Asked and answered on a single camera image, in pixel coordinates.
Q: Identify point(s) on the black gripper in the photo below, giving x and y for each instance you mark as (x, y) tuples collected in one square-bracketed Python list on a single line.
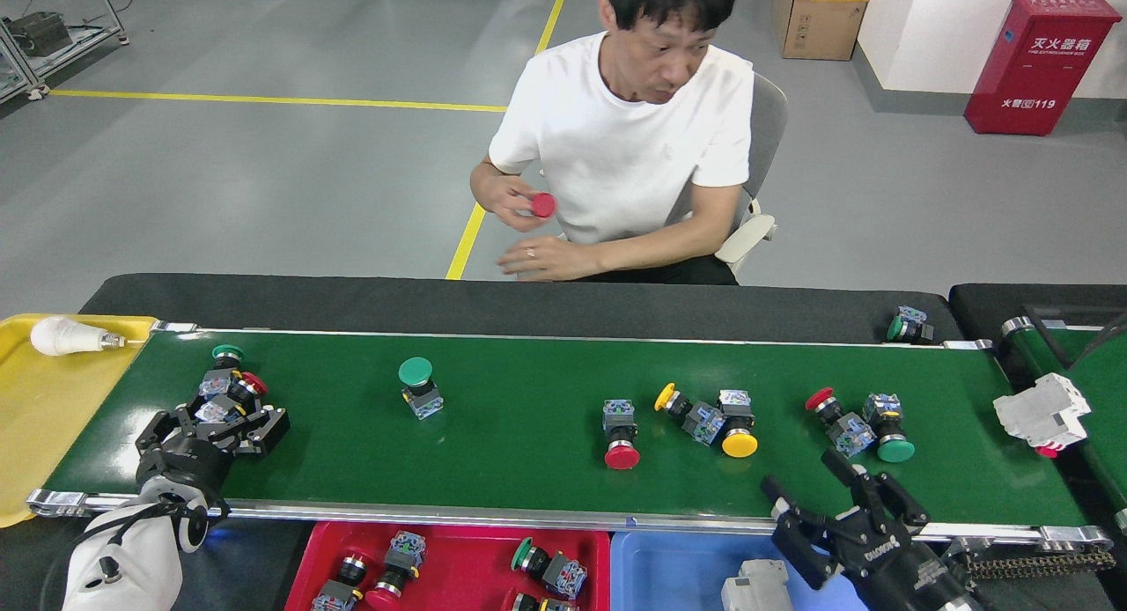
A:
[(907, 576), (185, 466)]

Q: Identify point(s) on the green push button switch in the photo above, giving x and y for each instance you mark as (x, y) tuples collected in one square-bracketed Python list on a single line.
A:
[(563, 576), (895, 329), (227, 352)]

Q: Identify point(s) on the green mushroom button switch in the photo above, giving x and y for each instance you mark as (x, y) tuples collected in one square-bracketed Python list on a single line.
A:
[(415, 371), (895, 451)]

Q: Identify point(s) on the plain white circuit breaker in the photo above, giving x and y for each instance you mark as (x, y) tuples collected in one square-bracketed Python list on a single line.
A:
[(757, 589)]

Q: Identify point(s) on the yellow mushroom button switch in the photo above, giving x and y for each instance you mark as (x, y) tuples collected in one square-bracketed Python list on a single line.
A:
[(740, 442)]

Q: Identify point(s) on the yellow push button switch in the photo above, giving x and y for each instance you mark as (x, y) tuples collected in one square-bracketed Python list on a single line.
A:
[(704, 423)]

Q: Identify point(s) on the red push button switch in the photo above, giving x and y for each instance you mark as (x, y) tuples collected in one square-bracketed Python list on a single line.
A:
[(528, 604), (852, 435), (335, 598), (405, 549)]

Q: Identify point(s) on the white breaker with red levers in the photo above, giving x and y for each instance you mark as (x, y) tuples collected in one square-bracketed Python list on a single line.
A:
[(1039, 413)]

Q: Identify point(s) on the person's left forearm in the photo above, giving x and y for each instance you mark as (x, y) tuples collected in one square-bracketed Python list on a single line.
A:
[(669, 246)]

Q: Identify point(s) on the person's right forearm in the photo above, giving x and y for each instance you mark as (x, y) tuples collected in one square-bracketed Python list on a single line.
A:
[(482, 188)]

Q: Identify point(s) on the yellow plastic tray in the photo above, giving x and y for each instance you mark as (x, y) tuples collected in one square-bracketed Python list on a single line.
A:
[(44, 417)]

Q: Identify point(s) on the blue plastic tray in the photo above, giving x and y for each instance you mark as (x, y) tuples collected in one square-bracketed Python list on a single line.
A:
[(660, 576)]

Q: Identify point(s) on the red plastic tray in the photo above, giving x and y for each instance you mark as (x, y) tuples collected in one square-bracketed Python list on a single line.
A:
[(467, 558)]

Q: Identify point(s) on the narrow green conveyor belt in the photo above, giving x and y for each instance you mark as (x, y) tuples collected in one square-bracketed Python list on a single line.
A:
[(1111, 400)]

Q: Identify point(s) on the person's right hand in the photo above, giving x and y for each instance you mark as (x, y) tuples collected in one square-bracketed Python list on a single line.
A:
[(512, 202)]

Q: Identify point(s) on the person's left hand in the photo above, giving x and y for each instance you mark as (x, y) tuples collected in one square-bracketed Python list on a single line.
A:
[(555, 259)]

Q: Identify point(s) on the long black table cover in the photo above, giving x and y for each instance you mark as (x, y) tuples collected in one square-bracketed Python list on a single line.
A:
[(308, 303)]

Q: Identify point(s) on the white light bulb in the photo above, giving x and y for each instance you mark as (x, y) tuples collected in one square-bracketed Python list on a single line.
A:
[(62, 336)]

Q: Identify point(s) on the dark metal box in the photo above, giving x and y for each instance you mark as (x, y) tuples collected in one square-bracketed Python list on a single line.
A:
[(40, 34)]

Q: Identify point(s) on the person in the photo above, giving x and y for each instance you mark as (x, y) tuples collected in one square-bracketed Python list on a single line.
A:
[(616, 153)]

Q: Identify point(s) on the red fire extinguisher box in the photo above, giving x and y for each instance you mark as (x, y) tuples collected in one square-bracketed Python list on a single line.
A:
[(1030, 65)]

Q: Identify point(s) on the cardboard box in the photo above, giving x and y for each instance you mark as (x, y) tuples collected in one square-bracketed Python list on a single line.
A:
[(819, 21)]

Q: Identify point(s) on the aluminium frame rack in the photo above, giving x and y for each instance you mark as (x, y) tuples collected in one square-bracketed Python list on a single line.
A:
[(92, 39)]

